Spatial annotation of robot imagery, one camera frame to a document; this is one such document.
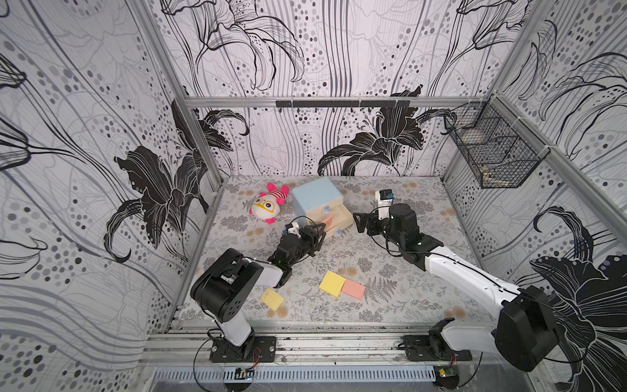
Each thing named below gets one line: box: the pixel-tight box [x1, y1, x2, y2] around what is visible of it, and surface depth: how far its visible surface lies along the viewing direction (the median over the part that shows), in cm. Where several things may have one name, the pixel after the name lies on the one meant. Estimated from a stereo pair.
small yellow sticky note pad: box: [260, 287, 285, 312], surface depth 85 cm
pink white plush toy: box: [249, 182, 290, 225], surface depth 103 cm
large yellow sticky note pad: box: [318, 270, 347, 298], surface depth 88 cm
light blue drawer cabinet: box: [291, 177, 355, 239], surface depth 95 cm
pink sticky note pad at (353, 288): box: [341, 278, 367, 301], surface depth 87 cm
